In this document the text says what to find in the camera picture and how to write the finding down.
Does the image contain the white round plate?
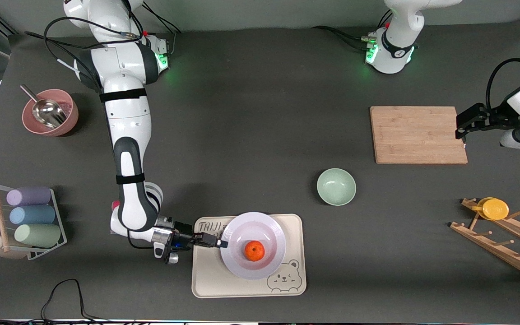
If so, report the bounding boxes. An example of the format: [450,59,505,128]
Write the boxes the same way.
[220,212,287,280]

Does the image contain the orange fruit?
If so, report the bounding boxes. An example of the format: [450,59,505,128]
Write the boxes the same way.
[244,241,265,262]

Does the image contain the cream bear print tray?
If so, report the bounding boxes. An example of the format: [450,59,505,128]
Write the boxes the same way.
[191,214,307,299]

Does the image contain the wooden cutting board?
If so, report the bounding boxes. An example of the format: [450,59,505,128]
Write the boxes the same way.
[370,106,469,165]

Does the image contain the yellow cup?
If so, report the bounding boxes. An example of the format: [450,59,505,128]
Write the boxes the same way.
[477,197,510,221]

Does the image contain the wooden peg drying rack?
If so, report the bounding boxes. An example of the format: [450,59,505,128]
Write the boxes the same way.
[450,197,520,284]

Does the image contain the light green bowl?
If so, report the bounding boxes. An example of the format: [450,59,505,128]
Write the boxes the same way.
[316,168,357,206]

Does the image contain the green cup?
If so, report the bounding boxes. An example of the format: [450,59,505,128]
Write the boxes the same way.
[14,223,62,248]

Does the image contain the blue cup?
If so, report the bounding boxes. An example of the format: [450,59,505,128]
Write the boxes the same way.
[9,205,56,225]

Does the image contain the purple cup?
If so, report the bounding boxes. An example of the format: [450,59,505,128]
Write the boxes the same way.
[6,186,52,207]

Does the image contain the pink bowl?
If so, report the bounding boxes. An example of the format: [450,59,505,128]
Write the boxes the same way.
[22,89,79,137]

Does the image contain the metal scoop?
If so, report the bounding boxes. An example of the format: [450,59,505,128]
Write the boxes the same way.
[20,84,68,130]

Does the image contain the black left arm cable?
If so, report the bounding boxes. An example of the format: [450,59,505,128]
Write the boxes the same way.
[486,58,520,111]

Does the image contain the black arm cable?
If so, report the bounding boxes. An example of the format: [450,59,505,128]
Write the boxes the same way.
[486,58,520,111]
[24,17,146,98]

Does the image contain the black cable at table edge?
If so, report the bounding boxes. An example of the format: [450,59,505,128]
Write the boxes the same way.
[0,279,111,325]

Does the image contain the black base cable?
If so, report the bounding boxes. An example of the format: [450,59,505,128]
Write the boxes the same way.
[142,2,183,57]
[312,26,374,51]
[376,10,394,29]

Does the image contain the white wire cup rack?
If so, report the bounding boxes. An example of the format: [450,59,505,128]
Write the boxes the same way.
[0,181,68,261]

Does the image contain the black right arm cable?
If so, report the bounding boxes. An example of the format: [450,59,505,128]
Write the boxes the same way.
[24,17,146,98]

